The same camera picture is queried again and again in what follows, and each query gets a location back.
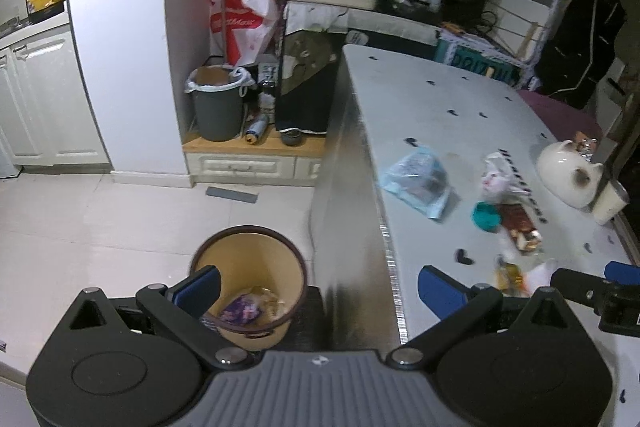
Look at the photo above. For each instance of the white kitchen cabinet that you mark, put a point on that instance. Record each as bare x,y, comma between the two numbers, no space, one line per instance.
42,107

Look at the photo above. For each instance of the brown snack wrapper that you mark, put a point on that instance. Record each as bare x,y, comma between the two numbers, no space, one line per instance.
522,227

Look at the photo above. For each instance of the black jacket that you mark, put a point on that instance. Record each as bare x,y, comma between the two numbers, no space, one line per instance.
582,42

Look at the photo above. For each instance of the blue plastic packet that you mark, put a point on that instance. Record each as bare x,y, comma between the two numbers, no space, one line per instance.
416,181

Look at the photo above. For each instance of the teal printed box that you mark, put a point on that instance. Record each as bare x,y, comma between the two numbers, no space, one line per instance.
477,57

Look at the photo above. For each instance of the red and white plastic bag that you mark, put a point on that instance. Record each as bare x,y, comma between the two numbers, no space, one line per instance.
243,19

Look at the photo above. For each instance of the purple chair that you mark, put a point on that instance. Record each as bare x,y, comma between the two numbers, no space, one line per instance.
557,112

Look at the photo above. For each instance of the grey trash bin white liner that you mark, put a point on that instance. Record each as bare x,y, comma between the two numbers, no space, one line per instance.
217,104

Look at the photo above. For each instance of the grey floor mat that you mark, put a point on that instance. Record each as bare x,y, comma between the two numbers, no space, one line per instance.
233,193

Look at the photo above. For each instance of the black cabinet with cloth cover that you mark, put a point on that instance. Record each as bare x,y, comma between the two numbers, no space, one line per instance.
305,82

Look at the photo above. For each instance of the cat-shaped ceramic bowl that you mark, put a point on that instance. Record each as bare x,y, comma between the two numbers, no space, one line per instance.
567,174

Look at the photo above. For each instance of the yellow snack wrapper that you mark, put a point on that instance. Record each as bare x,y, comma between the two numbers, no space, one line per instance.
507,278

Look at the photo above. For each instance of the dark small bowl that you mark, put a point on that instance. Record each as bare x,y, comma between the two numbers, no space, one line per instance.
291,137

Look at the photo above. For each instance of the beige waste bin brown rim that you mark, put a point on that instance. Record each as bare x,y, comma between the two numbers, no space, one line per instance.
248,257

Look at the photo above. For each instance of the white heart-print tablecloth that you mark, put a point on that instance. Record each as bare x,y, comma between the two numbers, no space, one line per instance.
450,132

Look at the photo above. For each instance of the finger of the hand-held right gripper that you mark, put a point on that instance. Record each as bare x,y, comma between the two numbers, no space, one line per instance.
621,270
580,288

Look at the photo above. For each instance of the wooden low drawer cabinet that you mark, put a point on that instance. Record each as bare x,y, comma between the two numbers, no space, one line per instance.
252,159

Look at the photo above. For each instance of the silver ornament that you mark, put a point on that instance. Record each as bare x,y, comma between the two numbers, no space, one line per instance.
585,145

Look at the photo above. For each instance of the wrappers inside waste bin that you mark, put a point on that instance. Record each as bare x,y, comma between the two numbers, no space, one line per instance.
250,304

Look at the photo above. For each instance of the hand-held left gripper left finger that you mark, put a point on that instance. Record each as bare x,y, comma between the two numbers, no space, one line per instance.
197,291

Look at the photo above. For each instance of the silver spray can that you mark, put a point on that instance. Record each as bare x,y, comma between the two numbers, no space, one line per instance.
256,127

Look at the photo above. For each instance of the cream cup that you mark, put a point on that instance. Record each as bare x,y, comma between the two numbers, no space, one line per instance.
610,203

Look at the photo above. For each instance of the teal plastic lid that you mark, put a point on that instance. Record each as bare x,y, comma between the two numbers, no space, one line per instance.
485,217

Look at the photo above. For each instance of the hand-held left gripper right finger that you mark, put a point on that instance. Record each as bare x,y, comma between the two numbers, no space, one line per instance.
440,291

